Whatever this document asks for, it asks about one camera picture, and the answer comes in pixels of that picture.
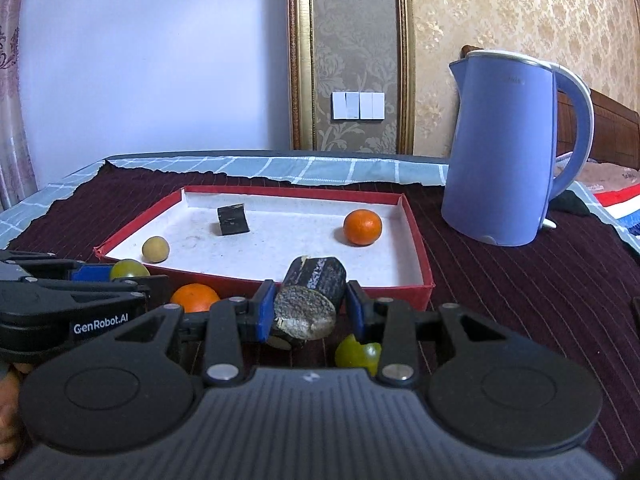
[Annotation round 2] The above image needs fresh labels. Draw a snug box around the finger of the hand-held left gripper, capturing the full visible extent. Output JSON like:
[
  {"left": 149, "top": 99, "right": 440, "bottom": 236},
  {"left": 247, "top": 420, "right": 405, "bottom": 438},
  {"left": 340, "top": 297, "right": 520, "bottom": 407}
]
[
  {"left": 22, "top": 275, "right": 171, "bottom": 312},
  {"left": 0, "top": 251, "right": 115, "bottom": 285}
]

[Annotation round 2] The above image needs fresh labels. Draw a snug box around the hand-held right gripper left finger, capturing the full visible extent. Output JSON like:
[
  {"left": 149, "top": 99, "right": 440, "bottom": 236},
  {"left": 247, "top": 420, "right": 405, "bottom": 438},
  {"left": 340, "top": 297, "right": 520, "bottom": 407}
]
[{"left": 112, "top": 280, "right": 277, "bottom": 386}]

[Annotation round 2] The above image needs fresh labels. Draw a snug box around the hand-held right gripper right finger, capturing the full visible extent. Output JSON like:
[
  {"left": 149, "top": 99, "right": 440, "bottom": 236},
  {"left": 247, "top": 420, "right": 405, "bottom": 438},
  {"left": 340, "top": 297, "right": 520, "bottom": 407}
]
[{"left": 346, "top": 280, "right": 516, "bottom": 386}]

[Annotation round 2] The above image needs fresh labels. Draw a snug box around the small yellow-green tomato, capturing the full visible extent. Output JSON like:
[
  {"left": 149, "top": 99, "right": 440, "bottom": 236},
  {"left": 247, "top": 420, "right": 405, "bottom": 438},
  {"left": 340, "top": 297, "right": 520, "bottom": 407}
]
[{"left": 110, "top": 258, "right": 151, "bottom": 282}]

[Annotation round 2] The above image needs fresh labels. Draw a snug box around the large dark sugarcane piece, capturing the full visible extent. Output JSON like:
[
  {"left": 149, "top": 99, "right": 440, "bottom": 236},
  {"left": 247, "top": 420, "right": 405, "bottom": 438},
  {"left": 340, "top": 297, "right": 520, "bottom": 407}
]
[{"left": 271, "top": 255, "right": 348, "bottom": 341}]

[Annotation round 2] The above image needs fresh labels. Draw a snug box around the green tomato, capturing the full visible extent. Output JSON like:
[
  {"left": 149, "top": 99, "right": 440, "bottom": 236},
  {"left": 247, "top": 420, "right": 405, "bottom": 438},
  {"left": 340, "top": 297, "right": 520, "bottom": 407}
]
[{"left": 334, "top": 334, "right": 383, "bottom": 378}]

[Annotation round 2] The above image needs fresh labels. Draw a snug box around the orange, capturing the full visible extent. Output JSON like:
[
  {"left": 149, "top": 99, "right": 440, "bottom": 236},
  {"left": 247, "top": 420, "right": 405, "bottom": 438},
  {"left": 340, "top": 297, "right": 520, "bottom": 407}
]
[
  {"left": 343, "top": 208, "right": 383, "bottom": 247},
  {"left": 170, "top": 283, "right": 221, "bottom": 313}
]

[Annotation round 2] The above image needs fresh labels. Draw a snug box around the brown longan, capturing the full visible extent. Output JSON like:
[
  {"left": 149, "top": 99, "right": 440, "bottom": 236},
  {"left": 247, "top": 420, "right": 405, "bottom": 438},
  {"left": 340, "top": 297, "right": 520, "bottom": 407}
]
[{"left": 142, "top": 236, "right": 171, "bottom": 263}]

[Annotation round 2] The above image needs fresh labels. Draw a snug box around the red cardboard box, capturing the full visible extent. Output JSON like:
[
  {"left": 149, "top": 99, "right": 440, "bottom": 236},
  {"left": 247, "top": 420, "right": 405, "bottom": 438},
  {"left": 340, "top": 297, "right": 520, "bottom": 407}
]
[{"left": 94, "top": 186, "right": 435, "bottom": 312}]

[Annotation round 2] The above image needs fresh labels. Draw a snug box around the small dark sugarcane piece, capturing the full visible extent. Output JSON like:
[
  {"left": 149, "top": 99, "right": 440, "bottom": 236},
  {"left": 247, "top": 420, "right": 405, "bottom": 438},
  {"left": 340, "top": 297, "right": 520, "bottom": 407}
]
[{"left": 217, "top": 203, "right": 250, "bottom": 236}]

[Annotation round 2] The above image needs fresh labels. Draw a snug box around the person's left hand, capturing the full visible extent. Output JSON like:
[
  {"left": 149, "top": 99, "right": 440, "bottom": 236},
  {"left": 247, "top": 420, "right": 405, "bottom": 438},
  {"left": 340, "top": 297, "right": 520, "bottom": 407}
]
[{"left": 0, "top": 364, "right": 33, "bottom": 461}]

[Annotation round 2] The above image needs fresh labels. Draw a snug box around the blue checked sheet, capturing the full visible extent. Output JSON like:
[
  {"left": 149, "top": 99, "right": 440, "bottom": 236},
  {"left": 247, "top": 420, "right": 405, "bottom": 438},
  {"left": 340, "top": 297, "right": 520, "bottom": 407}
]
[{"left": 0, "top": 152, "right": 640, "bottom": 256}]

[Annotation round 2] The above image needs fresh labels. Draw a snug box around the pink patterned curtain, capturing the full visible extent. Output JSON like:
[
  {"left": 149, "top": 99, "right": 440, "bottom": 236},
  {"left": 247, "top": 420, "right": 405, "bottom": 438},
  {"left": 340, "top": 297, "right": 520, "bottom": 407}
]
[{"left": 0, "top": 0, "right": 38, "bottom": 211}]

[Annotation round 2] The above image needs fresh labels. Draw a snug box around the blue electric kettle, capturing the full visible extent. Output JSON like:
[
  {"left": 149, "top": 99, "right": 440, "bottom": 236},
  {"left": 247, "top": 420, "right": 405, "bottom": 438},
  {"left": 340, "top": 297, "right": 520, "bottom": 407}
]
[{"left": 441, "top": 50, "right": 596, "bottom": 247}]

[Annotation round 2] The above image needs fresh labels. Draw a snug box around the black cloth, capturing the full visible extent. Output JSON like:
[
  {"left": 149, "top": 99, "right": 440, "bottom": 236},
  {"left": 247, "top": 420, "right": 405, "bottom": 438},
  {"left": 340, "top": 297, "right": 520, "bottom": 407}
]
[{"left": 552, "top": 191, "right": 593, "bottom": 218}]

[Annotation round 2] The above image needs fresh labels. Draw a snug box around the striped knitted blanket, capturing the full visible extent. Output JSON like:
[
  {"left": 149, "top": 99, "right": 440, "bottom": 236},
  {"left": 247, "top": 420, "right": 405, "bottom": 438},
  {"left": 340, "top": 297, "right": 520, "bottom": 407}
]
[{"left": 597, "top": 180, "right": 640, "bottom": 238}]

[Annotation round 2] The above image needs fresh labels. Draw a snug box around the pink bed sheet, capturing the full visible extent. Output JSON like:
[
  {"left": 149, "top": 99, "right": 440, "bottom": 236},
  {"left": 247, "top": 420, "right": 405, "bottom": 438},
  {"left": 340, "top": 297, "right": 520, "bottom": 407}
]
[{"left": 575, "top": 160, "right": 640, "bottom": 193}]

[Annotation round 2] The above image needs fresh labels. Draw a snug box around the brown wooden headboard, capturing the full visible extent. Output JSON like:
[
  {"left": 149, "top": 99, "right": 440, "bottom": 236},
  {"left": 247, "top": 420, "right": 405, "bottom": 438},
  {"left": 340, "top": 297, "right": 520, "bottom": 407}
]
[{"left": 461, "top": 45, "right": 640, "bottom": 171}]

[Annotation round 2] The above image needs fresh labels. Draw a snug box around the white wall light switch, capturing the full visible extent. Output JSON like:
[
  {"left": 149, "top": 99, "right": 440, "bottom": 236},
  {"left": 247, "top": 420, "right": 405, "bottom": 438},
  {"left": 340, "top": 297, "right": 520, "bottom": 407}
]
[{"left": 332, "top": 91, "right": 386, "bottom": 121}]

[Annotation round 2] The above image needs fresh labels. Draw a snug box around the gold ornate wall frame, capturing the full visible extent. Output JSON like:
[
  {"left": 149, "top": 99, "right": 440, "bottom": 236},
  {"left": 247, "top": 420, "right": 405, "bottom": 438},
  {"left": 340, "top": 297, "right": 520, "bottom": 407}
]
[{"left": 286, "top": 0, "right": 417, "bottom": 156}]

